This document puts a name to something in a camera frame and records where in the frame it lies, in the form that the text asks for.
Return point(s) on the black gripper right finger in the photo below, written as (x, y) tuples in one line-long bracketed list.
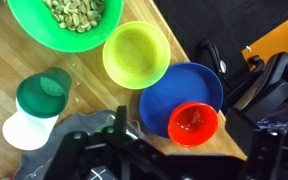
[(260, 150)]

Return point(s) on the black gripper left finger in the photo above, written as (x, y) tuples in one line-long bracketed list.
[(70, 150)]

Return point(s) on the orange plastic bowl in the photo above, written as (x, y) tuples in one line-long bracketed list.
[(192, 125)]

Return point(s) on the yellow plastic bowl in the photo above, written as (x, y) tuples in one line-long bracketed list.
[(135, 55)]

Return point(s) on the green plastic bowl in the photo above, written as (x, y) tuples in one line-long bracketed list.
[(34, 30)]

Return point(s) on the grey dish drying rack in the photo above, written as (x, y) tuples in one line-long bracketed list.
[(84, 121)]

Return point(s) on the blue plastic bag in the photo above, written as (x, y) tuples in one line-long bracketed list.
[(280, 118)]

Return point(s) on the white plastic cup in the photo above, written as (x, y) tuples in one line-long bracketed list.
[(27, 133)]

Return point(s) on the dark green plastic cup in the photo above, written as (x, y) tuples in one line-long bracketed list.
[(39, 100)]

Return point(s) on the black grey office chair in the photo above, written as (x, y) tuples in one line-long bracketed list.
[(277, 76)]

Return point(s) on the blue plastic plate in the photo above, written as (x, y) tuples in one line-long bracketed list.
[(170, 96)]

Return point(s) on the orange brown cardboard sheet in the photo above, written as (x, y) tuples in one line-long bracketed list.
[(277, 40)]

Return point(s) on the pile of pale nuts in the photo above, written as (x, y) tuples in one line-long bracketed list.
[(75, 15)]

